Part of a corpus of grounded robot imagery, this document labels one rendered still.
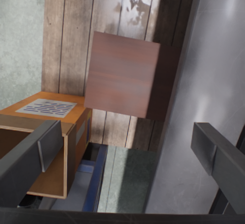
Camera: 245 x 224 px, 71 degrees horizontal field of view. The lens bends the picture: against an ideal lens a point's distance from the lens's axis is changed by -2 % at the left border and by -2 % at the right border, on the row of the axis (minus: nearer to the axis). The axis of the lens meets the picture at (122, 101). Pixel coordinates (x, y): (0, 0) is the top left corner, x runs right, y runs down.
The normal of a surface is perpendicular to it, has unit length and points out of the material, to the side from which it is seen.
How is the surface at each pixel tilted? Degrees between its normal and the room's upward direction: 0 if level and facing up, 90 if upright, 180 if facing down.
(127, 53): 0
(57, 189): 90
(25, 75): 0
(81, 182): 0
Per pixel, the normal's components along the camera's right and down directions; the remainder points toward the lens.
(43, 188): 0.11, -0.95
